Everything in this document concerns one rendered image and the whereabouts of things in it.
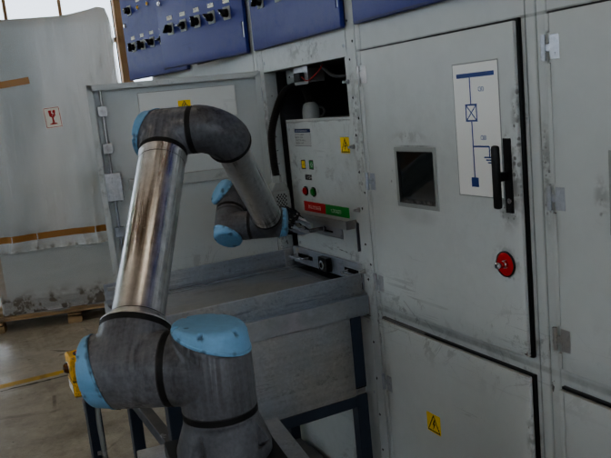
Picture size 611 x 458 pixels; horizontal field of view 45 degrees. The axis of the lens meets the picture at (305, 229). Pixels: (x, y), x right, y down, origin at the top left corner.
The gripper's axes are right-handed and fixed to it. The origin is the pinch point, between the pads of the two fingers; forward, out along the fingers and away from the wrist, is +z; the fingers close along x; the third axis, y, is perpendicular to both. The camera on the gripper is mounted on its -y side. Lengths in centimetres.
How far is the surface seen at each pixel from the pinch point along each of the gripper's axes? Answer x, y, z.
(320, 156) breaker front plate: 24.0, 4.5, -7.8
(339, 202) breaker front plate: 11.2, 14.8, -0.4
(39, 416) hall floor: -130, -161, -21
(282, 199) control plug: 7.4, -13.8, -6.7
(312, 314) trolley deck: -25.8, 35.7, -7.2
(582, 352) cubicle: -11, 121, 5
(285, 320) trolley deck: -29.9, 35.7, -14.8
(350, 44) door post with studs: 51, 37, -28
